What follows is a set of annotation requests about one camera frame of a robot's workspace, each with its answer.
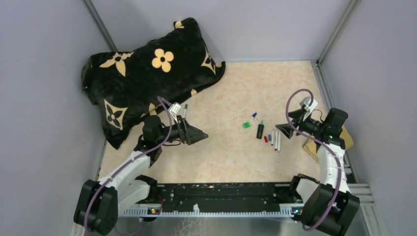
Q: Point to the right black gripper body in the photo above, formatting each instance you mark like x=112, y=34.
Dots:
x=310, y=126

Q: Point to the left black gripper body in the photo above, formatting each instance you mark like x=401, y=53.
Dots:
x=183, y=130

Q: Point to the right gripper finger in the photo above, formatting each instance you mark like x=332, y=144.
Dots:
x=297, y=114
x=287, y=129

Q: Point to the white green-tip pen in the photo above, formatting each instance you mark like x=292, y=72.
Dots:
x=185, y=111

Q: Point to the black green highlighter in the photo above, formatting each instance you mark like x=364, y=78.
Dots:
x=260, y=130

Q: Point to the bright green square cap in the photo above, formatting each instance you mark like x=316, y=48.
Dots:
x=246, y=125

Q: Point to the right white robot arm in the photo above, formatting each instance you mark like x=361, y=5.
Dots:
x=329, y=205

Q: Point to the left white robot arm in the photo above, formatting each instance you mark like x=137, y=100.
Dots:
x=101, y=202

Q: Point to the white blue-tip pen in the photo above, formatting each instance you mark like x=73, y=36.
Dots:
x=272, y=137

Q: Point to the white light-blue pen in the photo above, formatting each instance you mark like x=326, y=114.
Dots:
x=278, y=142

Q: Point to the black floral plush blanket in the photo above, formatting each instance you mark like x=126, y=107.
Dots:
x=126, y=85

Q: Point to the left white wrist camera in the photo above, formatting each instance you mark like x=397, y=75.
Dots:
x=174, y=110

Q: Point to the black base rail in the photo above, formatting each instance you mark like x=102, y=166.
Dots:
x=244, y=197

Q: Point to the grey cable duct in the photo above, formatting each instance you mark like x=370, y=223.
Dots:
x=144, y=212

